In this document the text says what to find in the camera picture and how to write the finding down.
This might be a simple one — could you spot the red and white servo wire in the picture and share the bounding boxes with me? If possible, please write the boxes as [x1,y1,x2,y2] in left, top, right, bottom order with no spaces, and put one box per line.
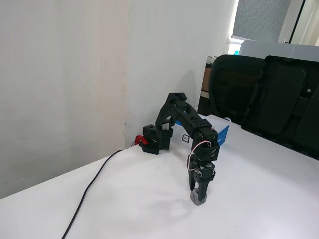
[186,125,216,172]

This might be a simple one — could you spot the black mesh office chair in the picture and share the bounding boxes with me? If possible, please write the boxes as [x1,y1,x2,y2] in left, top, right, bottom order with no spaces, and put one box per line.
[196,54,266,125]

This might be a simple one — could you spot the white and blue box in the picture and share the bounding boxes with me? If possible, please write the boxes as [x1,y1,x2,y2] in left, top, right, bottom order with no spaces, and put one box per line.
[173,114,230,151]

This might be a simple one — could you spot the white plastic storage bin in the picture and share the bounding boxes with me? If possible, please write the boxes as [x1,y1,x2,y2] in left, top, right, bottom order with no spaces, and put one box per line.
[238,40,319,63]

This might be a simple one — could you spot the gray cube block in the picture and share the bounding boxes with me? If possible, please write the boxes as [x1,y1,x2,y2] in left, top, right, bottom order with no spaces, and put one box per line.
[190,188,209,206]

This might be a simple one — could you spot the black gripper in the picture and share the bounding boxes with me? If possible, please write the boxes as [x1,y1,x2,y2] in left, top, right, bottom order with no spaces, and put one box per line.
[188,161,216,203]

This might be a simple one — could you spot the black molded plastic case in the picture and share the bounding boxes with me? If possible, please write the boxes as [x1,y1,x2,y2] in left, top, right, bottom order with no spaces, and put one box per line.
[241,55,319,160]

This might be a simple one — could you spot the brown cardboard box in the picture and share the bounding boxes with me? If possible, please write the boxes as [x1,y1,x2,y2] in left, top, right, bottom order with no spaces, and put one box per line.
[200,55,217,99]

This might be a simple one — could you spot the black power cable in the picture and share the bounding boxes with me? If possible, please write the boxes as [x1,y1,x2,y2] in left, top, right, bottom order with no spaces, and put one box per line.
[61,148,124,239]

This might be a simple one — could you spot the black window frame bar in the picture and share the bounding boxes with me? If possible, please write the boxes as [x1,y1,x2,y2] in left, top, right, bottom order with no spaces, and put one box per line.
[288,0,307,44]

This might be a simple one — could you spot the red and black table clamp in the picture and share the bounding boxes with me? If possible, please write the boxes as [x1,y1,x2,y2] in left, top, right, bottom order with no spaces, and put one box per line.
[134,135,160,155]

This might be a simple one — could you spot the gray window blind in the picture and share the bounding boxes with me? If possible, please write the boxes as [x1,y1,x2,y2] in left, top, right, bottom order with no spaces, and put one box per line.
[233,0,292,43]

